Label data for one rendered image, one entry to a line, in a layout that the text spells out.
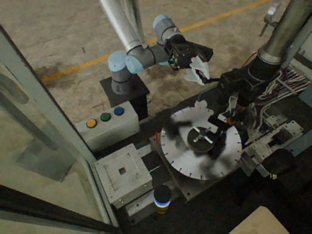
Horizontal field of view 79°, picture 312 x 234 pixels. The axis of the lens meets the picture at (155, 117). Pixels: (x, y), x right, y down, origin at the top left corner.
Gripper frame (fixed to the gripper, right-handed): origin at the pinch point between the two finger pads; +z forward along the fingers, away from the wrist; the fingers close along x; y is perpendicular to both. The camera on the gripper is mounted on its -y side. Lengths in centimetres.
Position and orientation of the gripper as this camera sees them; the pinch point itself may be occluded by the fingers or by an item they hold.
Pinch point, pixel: (206, 78)
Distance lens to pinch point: 64.1
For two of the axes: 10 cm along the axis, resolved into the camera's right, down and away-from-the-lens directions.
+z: 3.5, 7.7, -5.3
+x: 2.4, -6.2, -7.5
